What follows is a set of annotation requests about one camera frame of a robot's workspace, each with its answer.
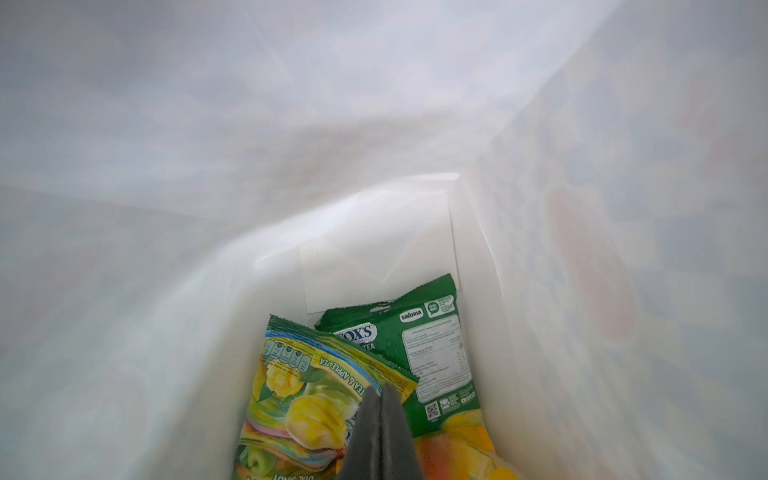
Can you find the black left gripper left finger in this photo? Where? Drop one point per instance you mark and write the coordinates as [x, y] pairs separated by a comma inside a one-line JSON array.
[[362, 460]]

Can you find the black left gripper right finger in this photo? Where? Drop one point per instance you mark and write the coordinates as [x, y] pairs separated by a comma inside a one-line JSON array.
[[398, 457]]

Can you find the green fox's candy bag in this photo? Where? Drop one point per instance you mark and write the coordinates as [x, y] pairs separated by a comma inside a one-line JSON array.
[[305, 396], [421, 332]]

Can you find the blue checkered paper bag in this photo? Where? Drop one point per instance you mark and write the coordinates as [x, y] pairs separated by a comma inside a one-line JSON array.
[[593, 174]]

